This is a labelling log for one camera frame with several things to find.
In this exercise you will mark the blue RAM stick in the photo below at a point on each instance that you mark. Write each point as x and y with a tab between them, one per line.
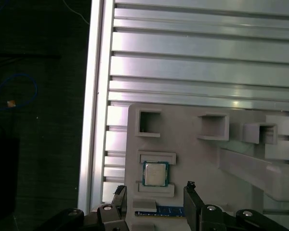
163	210

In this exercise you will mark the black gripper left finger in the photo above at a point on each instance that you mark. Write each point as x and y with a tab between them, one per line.
120	207

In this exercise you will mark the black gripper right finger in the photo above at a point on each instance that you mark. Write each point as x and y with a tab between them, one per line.
190	211

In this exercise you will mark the silver CPU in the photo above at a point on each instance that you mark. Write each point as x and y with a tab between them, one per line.
155	173

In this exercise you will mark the grey parts rack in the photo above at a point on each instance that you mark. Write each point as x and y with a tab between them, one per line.
195	163

